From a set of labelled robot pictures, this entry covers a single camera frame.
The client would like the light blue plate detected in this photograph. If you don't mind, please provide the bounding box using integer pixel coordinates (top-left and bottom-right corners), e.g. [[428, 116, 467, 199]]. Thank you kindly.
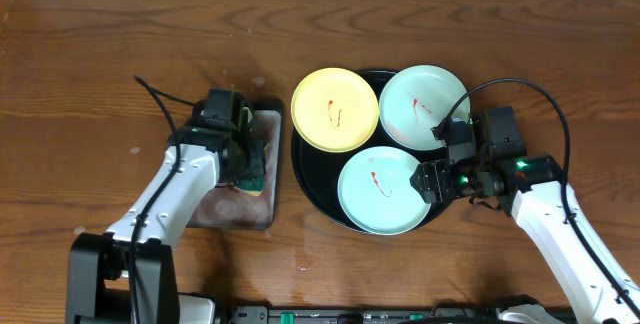
[[337, 146, 431, 236], [379, 65, 467, 151]]

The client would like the green yellow sponge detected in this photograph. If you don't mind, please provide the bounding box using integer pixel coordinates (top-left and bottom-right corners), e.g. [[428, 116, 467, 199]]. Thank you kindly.
[[234, 177, 265, 196]]

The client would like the black rectangular soapy tray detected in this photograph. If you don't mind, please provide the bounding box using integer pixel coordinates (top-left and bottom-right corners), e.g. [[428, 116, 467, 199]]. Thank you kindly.
[[188, 98, 284, 230]]

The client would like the black round tray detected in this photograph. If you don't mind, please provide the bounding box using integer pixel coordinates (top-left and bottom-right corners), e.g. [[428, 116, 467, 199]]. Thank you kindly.
[[292, 70, 470, 234]]

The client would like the yellow plate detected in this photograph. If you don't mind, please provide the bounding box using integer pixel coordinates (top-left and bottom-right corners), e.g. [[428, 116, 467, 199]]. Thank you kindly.
[[291, 68, 379, 153]]

